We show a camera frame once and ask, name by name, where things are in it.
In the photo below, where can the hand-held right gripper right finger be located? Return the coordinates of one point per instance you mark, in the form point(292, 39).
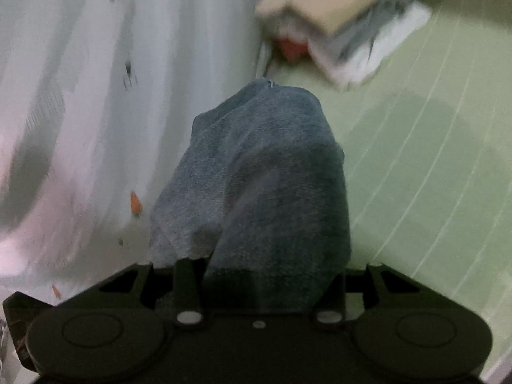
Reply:
point(338, 300)

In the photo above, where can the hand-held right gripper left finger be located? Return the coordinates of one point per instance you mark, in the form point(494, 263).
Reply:
point(186, 288)

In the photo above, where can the blue denim jeans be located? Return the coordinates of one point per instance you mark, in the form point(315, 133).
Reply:
point(260, 168)

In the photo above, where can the dark angular object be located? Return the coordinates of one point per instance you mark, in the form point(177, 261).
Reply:
point(18, 320)

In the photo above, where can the green striped bed sheet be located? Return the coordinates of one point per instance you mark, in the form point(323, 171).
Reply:
point(420, 148)

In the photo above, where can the white printed curtain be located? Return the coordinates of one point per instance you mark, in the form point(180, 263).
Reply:
point(80, 128)

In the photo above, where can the white folded garment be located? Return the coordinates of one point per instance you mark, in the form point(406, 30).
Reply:
point(360, 70)

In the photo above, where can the red object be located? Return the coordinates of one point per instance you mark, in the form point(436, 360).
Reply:
point(292, 48)

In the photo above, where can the grey folded garment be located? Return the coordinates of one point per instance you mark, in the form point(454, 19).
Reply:
point(360, 36)

